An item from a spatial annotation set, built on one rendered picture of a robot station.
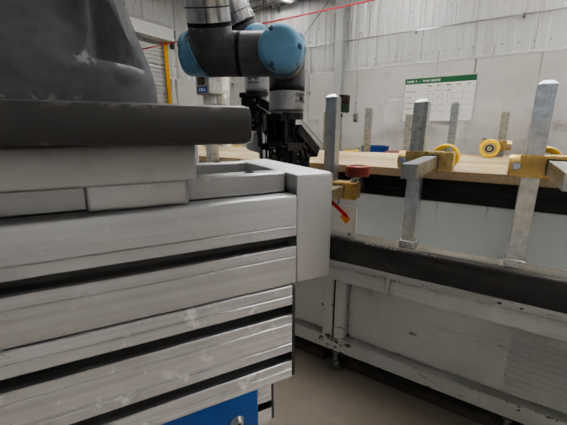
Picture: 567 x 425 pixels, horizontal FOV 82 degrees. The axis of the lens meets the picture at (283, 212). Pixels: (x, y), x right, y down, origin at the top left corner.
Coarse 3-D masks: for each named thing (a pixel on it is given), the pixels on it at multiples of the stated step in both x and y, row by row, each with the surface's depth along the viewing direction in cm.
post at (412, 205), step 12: (420, 108) 83; (420, 120) 84; (420, 132) 84; (420, 144) 85; (408, 180) 89; (420, 180) 87; (408, 192) 89; (420, 192) 90; (408, 204) 90; (408, 216) 90; (408, 228) 91; (408, 240) 92
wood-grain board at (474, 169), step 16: (224, 160) 151; (320, 160) 135; (352, 160) 135; (368, 160) 135; (384, 160) 135; (464, 160) 135; (480, 160) 135; (496, 160) 135; (432, 176) 104; (448, 176) 102; (464, 176) 99; (480, 176) 97; (496, 176) 95; (512, 176) 93
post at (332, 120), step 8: (328, 96) 96; (336, 96) 95; (328, 104) 96; (336, 104) 95; (328, 112) 97; (336, 112) 96; (328, 120) 98; (336, 120) 96; (328, 128) 98; (336, 128) 97; (328, 136) 99; (336, 136) 98; (328, 144) 99; (336, 144) 99; (328, 152) 100; (336, 152) 100; (328, 160) 100; (336, 160) 100; (328, 168) 101; (336, 168) 101; (336, 176) 102; (336, 200) 104
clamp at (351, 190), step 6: (336, 180) 102; (342, 180) 102; (348, 180) 102; (348, 186) 98; (354, 186) 97; (348, 192) 98; (354, 192) 97; (342, 198) 100; (348, 198) 98; (354, 198) 98
